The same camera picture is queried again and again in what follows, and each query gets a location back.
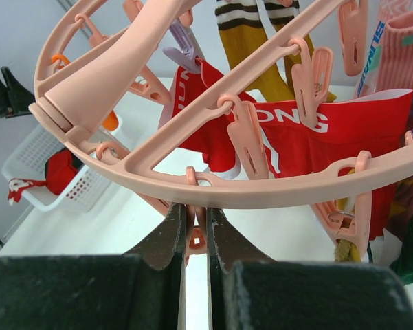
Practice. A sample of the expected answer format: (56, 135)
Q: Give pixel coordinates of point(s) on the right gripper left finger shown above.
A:
(139, 289)

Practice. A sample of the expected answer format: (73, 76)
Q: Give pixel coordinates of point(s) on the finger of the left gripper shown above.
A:
(15, 99)

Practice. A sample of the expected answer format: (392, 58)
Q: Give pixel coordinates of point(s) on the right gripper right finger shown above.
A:
(249, 290)

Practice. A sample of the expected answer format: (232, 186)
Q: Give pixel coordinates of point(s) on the pink round clip hanger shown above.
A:
(71, 103)

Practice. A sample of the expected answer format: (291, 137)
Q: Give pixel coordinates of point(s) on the dark green sock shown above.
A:
(395, 248)

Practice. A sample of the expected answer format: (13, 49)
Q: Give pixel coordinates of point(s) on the red santa sock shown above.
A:
(59, 170)

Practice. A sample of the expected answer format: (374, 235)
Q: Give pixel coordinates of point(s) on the white plastic basket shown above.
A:
(28, 161)

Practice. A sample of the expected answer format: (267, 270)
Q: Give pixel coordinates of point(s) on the red hanging sock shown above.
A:
(374, 123)
(212, 139)

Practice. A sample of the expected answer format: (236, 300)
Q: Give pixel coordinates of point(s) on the mustard hanging sock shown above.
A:
(310, 78)

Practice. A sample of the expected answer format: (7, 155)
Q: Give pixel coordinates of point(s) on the pink striped yellow-toe sock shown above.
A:
(389, 60)

